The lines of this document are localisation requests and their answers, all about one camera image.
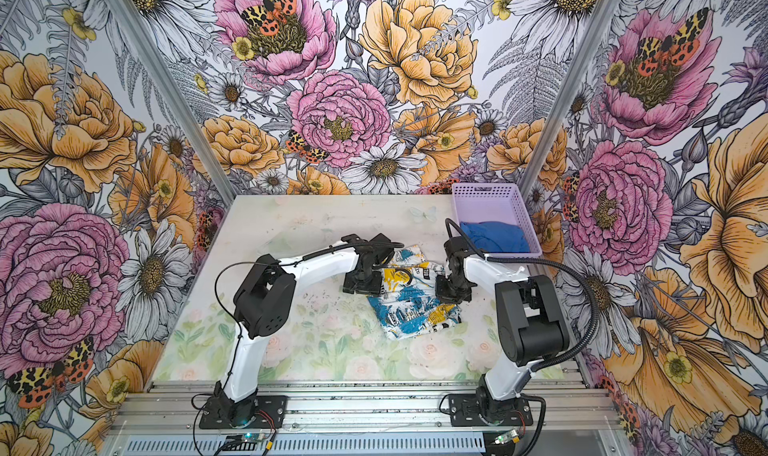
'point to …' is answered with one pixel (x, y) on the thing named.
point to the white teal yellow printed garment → (409, 305)
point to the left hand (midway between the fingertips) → (363, 296)
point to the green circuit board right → (511, 436)
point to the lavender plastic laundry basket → (496, 202)
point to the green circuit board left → (253, 437)
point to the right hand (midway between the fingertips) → (445, 306)
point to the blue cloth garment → (496, 236)
